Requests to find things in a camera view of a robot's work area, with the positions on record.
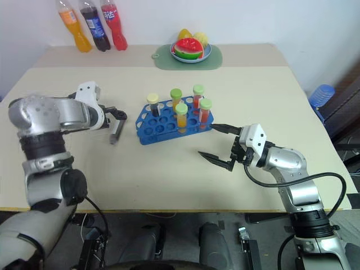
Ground light blue plate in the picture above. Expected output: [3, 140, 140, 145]
[169, 43, 214, 64]

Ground toy orange yellow pepper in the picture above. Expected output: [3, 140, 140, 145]
[177, 28, 195, 41]

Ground dark rounded robot leg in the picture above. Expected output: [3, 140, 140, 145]
[197, 222, 235, 266]
[119, 223, 166, 266]

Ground toy yellow lemon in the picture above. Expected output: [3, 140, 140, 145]
[193, 31, 210, 49]

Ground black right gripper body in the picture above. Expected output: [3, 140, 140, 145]
[229, 134, 254, 167]

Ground orange soda bottle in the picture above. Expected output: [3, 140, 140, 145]
[57, 0, 93, 53]

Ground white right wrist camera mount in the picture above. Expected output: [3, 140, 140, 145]
[238, 123, 268, 159]

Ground black chair base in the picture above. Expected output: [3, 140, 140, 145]
[334, 134, 360, 177]

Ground blue stacked plastic stools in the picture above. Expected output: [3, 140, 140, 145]
[308, 83, 336, 119]

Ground dark cola bottle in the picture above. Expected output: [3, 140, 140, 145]
[78, 0, 111, 52]

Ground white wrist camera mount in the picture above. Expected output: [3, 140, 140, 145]
[238, 123, 268, 159]
[74, 80, 111, 132]

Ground thin white cable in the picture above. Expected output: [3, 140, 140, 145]
[79, 213, 88, 243]

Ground green-capped orange test tube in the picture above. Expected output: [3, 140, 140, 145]
[169, 88, 183, 110]

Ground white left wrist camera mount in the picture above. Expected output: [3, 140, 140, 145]
[74, 80, 111, 132]

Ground green silicone mat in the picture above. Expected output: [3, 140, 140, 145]
[151, 44, 224, 71]

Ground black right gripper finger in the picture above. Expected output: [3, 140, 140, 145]
[210, 123, 243, 137]
[197, 151, 236, 172]

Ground red soda bottle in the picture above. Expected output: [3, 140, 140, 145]
[100, 0, 129, 52]

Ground green-capped yellow test tube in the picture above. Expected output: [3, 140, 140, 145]
[174, 102, 189, 133]

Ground cream-capped dark test tube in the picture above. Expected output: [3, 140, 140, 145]
[146, 93, 161, 118]

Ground green-capped red test tube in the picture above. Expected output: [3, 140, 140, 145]
[198, 98, 213, 131]
[192, 84, 206, 110]

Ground toy watermelon slice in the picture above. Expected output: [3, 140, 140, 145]
[173, 37, 205, 61]

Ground blue test tube rack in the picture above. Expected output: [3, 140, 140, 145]
[135, 95, 215, 146]

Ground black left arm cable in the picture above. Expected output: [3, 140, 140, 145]
[83, 196, 110, 254]

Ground dark brown cabinet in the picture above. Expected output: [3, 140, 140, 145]
[319, 65, 360, 142]

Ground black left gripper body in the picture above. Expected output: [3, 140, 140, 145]
[98, 105, 119, 129]

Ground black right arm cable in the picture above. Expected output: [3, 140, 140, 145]
[243, 157, 348, 223]

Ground black metal stand bracket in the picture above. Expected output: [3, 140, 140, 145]
[77, 238, 107, 270]
[237, 226, 262, 270]

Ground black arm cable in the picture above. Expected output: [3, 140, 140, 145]
[243, 157, 348, 223]
[83, 196, 110, 254]

